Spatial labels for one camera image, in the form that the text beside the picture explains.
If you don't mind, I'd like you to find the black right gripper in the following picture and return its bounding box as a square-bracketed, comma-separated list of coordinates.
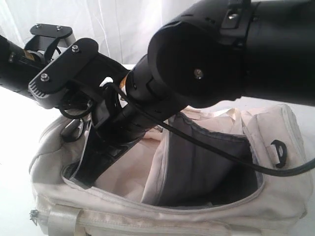
[71, 98, 162, 189]

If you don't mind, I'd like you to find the cream fabric duffel bag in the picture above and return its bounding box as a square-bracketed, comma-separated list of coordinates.
[29, 104, 313, 236]

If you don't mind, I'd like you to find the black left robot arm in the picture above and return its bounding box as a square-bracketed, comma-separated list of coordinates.
[0, 36, 45, 99]

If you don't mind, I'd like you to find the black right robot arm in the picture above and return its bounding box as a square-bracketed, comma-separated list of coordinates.
[71, 0, 315, 187]

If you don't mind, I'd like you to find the white backdrop curtain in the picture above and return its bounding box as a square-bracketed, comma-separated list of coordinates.
[0, 0, 315, 69]

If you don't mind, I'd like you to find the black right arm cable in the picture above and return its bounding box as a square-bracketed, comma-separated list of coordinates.
[59, 81, 315, 177]

